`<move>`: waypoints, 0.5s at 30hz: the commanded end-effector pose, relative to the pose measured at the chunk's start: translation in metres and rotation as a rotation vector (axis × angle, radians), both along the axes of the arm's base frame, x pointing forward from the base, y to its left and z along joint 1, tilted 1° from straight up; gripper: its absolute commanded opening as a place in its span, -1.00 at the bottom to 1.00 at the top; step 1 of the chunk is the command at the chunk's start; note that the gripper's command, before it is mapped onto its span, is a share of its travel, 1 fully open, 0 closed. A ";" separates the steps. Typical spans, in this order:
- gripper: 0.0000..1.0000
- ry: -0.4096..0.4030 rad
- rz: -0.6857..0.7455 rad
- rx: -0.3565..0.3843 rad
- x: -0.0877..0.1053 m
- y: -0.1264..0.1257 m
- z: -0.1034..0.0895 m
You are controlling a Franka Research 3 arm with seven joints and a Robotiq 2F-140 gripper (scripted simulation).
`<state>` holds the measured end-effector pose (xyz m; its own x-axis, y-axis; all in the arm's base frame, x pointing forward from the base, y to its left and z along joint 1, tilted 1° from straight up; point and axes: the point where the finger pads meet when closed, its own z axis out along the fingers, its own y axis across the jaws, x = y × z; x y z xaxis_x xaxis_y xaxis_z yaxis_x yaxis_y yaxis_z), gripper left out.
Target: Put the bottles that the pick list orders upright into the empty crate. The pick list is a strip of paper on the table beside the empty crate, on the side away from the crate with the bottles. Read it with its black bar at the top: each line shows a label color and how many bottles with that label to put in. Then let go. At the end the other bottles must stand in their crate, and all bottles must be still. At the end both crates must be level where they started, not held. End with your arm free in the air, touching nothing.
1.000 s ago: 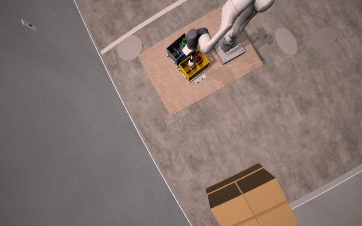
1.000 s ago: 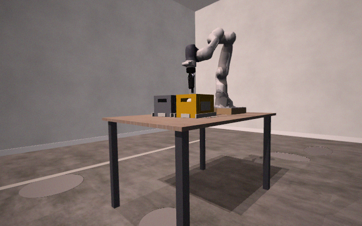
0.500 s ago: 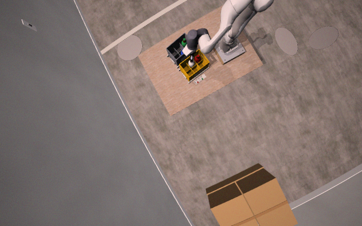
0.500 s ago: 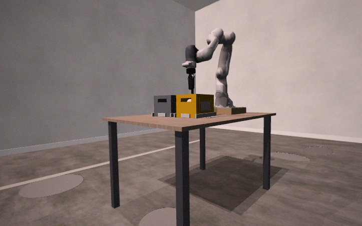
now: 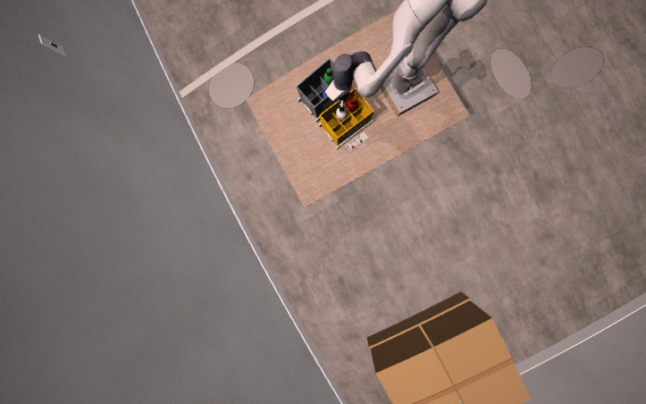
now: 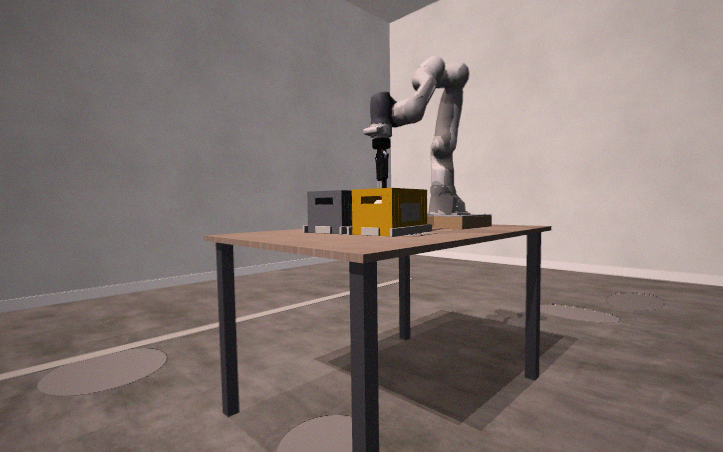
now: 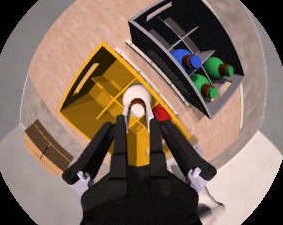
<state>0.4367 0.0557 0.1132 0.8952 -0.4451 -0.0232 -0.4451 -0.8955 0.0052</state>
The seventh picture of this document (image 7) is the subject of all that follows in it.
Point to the red bottle with pink label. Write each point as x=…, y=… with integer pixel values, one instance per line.
x=161, y=113

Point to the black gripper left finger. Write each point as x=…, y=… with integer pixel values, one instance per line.
x=81, y=174

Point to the blue bottle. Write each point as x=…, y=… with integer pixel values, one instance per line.
x=187, y=60

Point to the yellow crate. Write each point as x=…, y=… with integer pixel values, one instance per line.
x=83, y=109

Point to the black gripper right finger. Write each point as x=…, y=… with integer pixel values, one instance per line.
x=197, y=171

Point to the white bottle with grey label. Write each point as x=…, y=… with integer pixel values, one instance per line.
x=137, y=95

